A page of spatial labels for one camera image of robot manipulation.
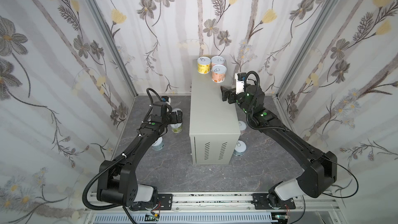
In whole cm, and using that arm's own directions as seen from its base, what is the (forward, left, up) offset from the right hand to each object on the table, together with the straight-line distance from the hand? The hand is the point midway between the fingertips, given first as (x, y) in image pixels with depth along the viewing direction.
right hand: (231, 80), depth 71 cm
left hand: (-3, +30, -21) cm, 37 cm away
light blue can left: (-19, +37, -37) cm, 55 cm away
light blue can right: (-20, -10, -33) cm, 39 cm away
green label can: (-7, +28, -36) cm, 46 cm away
